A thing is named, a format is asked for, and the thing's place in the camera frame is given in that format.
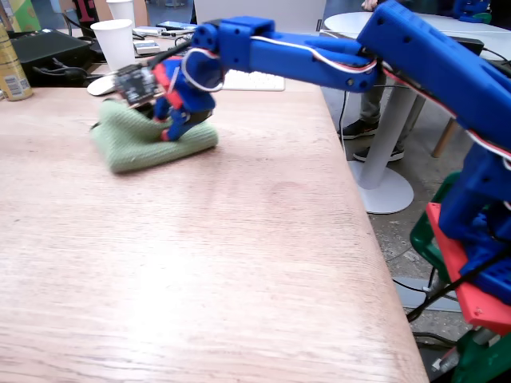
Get dark sneaker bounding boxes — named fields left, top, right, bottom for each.
left=353, top=145, right=405, bottom=163
left=339, top=119, right=380, bottom=140

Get black box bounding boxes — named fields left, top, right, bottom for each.
left=7, top=30, right=91, bottom=88

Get white red servo cable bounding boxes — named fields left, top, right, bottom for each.
left=181, top=34, right=384, bottom=93

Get red robot base plate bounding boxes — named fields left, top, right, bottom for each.
left=425, top=201, right=511, bottom=328

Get yellow drink can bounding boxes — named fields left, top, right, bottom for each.
left=0, top=23, right=34, bottom=102

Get yellow green box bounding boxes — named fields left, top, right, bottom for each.
left=0, top=0, right=41, bottom=34

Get grey trousers of person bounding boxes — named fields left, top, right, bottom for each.
left=358, top=69, right=427, bottom=147

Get wooden furniture legs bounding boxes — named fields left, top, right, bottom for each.
left=432, top=117, right=459, bottom=159

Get green waffle cloth black trim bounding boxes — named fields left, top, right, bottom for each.
left=89, top=99, right=220, bottom=175

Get white computer mouse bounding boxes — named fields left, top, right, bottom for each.
left=86, top=74, right=119, bottom=97

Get round white pedestal table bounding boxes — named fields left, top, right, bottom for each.
left=323, top=10, right=511, bottom=215

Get silver laptop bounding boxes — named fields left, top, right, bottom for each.
left=192, top=0, right=327, bottom=35

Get black camera circuit board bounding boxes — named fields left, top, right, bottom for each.
left=113, top=63, right=157, bottom=109

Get black power adapter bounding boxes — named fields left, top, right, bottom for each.
left=454, top=37, right=485, bottom=59

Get white keyboard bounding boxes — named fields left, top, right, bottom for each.
left=221, top=69, right=287, bottom=93

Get green table clamp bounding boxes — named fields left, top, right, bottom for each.
left=410, top=171, right=460, bottom=280
left=430, top=318, right=511, bottom=383

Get black sign pink letter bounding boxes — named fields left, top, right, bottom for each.
left=70, top=0, right=101, bottom=39

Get white paper cup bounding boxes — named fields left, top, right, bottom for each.
left=105, top=0, right=136, bottom=25
left=90, top=18, right=135, bottom=73

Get small silver box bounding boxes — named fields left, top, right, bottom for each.
left=133, top=39, right=160, bottom=56

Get grey floor plate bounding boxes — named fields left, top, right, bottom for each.
left=393, top=277, right=462, bottom=313

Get blue printed device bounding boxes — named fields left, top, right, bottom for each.
left=452, top=0, right=494, bottom=24

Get red camera mount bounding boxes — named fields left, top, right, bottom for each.
left=149, top=61, right=185, bottom=113

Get white flat device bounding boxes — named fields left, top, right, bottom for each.
left=131, top=26, right=167, bottom=38

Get dark blue flat device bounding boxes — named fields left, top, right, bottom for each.
left=155, top=21, right=199, bottom=32

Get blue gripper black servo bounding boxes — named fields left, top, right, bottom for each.
left=153, top=58, right=217, bottom=143

